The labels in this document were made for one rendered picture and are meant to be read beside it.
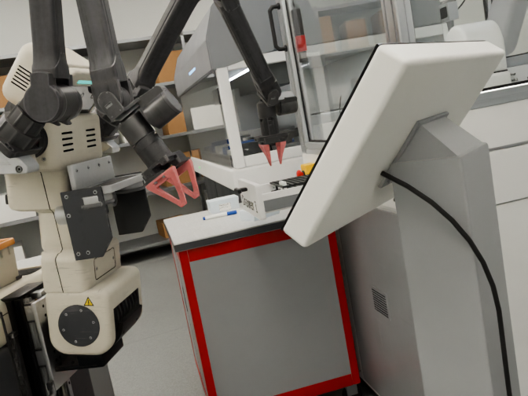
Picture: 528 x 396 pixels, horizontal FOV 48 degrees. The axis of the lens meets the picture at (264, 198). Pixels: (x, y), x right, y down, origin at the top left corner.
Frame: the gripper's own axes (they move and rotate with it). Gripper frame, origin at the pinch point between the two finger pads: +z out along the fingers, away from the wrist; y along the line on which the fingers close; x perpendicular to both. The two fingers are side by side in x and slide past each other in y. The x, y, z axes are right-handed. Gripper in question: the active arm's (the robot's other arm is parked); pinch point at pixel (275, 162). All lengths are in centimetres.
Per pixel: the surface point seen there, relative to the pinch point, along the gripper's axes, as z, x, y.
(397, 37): -31, 48, -24
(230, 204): 23, -60, 9
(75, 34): -96, -416, 76
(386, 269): 35.9, 21.5, -23.9
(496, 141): -2, 51, -47
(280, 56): -35, -86, -30
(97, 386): 71, -24, 73
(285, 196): 9.7, 9.8, 0.8
